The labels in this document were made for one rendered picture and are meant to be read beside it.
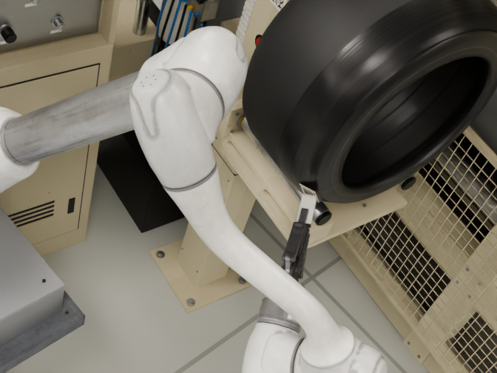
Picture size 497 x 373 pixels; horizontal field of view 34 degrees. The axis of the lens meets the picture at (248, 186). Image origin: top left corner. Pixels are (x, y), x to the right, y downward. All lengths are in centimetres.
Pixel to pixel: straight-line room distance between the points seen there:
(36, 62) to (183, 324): 106
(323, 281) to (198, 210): 162
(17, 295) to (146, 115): 68
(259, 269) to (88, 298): 135
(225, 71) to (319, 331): 49
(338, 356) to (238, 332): 126
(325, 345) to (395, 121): 79
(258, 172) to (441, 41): 61
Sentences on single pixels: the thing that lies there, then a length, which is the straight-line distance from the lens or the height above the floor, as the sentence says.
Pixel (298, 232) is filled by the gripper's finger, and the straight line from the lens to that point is 167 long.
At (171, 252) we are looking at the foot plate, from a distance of 284.
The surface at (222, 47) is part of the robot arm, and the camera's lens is 141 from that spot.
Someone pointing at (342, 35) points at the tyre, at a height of 139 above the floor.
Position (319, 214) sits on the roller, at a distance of 189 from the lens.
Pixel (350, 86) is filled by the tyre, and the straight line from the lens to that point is 156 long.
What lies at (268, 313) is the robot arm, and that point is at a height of 97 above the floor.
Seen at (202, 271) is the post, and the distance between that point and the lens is 269.
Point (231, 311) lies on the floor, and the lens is 277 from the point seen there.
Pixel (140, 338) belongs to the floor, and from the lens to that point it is 266.
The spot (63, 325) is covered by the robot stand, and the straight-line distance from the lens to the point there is 192.
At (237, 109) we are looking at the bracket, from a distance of 200.
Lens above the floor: 232
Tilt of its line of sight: 48 degrees down
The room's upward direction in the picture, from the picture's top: 21 degrees clockwise
